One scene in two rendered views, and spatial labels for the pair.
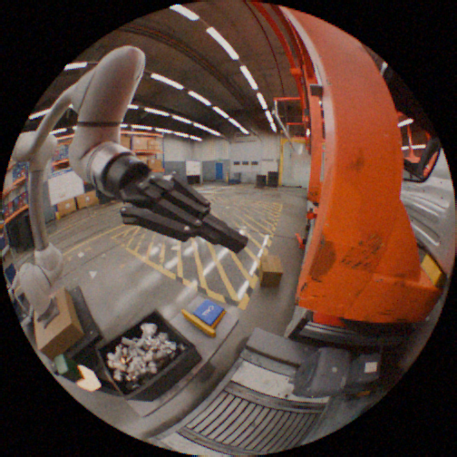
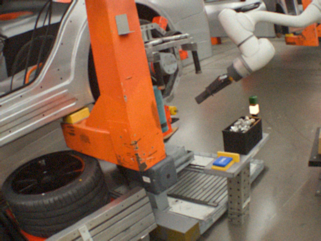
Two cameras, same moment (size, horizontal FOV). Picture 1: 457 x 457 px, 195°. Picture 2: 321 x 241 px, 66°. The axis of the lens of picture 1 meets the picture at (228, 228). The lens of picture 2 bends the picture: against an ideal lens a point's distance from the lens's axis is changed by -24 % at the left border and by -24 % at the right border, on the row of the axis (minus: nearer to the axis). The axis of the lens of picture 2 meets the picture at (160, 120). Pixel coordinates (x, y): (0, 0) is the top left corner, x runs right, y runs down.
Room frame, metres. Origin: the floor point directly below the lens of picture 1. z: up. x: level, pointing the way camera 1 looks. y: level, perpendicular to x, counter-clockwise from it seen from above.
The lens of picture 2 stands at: (1.46, 0.13, 1.11)
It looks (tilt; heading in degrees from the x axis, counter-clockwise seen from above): 18 degrees down; 194
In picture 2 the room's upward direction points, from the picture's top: 12 degrees counter-clockwise
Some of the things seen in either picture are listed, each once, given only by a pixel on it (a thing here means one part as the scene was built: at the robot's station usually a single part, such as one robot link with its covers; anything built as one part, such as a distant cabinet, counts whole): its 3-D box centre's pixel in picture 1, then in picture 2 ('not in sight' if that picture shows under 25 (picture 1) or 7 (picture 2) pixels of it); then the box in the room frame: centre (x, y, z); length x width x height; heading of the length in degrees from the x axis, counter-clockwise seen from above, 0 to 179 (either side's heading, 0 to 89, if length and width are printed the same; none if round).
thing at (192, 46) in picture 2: not in sight; (188, 46); (-0.44, -0.07, 0.93); 0.09 x 0.05 x 0.05; 58
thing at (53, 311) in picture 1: (44, 310); not in sight; (-0.06, 0.92, 0.43); 0.22 x 0.18 x 0.06; 162
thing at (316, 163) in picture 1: (315, 123); not in sight; (1.87, -1.30, 1.75); 0.20 x 0.18 x 2.45; 58
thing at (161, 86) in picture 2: not in sight; (158, 74); (-0.13, -0.23, 0.83); 0.04 x 0.04 x 0.16
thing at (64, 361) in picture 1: (67, 368); (253, 100); (-0.09, 0.26, 0.64); 0.04 x 0.04 x 0.04; 58
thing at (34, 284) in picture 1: (33, 286); not in sight; (-0.03, 0.92, 0.57); 0.18 x 0.16 x 0.22; 18
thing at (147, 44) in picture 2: not in sight; (145, 38); (-0.25, -0.28, 1.03); 0.19 x 0.18 x 0.11; 58
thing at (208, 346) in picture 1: (172, 355); (240, 151); (0.08, 0.15, 0.44); 0.43 x 0.17 x 0.03; 148
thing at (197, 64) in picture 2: not in sight; (196, 60); (-0.42, -0.05, 0.83); 0.04 x 0.04 x 0.16
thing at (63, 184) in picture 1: (66, 195); not in sight; (2.43, 5.32, 0.98); 1.50 x 0.50 x 1.95; 155
